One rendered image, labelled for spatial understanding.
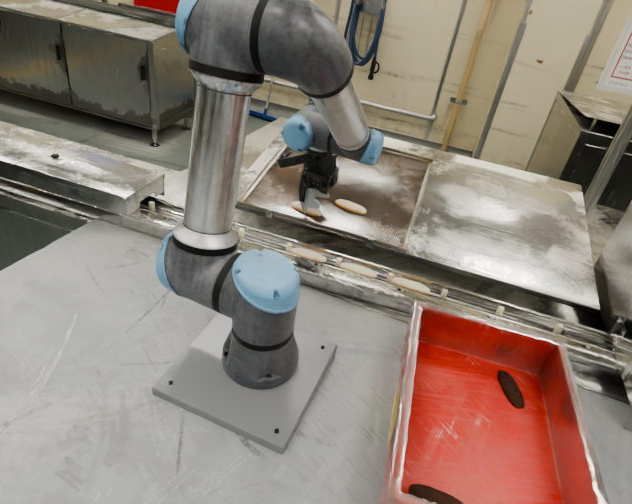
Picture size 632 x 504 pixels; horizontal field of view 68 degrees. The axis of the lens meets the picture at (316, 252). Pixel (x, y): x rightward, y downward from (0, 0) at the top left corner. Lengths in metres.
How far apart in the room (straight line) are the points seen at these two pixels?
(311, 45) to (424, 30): 4.08
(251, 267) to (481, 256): 0.75
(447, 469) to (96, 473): 0.58
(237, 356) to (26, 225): 0.95
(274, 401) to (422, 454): 0.28
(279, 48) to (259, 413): 0.60
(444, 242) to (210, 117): 0.81
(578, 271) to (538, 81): 3.19
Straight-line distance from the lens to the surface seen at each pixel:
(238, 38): 0.72
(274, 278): 0.79
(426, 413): 0.98
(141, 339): 1.04
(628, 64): 1.91
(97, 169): 1.50
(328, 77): 0.73
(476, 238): 1.42
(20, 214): 1.65
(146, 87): 3.89
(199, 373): 0.94
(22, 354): 1.07
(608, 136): 2.85
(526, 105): 4.55
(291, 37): 0.69
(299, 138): 1.06
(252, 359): 0.88
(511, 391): 1.09
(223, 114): 0.76
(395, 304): 1.16
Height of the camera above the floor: 1.55
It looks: 33 degrees down
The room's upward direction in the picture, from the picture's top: 10 degrees clockwise
